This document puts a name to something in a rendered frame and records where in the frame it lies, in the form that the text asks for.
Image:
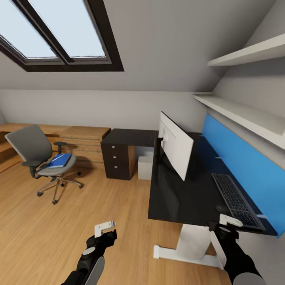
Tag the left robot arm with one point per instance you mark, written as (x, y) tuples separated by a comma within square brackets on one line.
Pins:
[(91, 264)]

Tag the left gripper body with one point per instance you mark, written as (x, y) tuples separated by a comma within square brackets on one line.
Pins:
[(107, 239)]

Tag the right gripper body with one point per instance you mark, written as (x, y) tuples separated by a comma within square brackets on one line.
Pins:
[(214, 225)]

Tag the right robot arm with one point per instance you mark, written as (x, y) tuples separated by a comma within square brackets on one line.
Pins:
[(240, 267)]

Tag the monitor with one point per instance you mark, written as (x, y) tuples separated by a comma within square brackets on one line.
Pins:
[(177, 144)]

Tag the mouse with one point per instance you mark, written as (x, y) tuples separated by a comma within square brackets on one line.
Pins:
[(222, 209)]

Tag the swivel chair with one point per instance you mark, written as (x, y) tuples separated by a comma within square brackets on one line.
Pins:
[(33, 146)]

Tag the folder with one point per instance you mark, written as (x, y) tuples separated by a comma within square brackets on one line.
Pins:
[(59, 160)]

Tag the keyboard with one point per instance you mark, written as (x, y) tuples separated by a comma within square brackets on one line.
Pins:
[(236, 203)]

